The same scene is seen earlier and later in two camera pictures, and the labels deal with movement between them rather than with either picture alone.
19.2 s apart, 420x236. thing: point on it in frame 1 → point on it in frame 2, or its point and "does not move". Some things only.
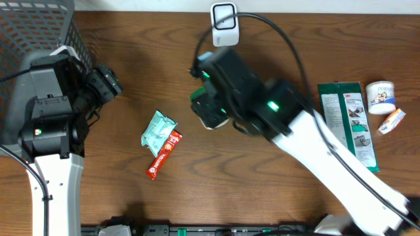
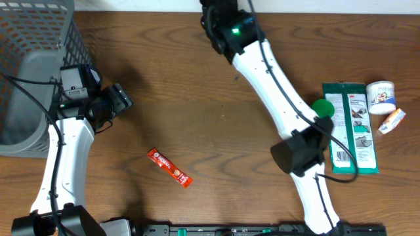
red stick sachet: [160, 161] → [155, 155]
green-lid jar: [207, 108] → [323, 108]
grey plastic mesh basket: [29, 29] does not move
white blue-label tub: [381, 98] does not move
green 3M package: [342, 106] does not move
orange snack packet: [392, 121] does not move
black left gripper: [105, 83] → [118, 98]
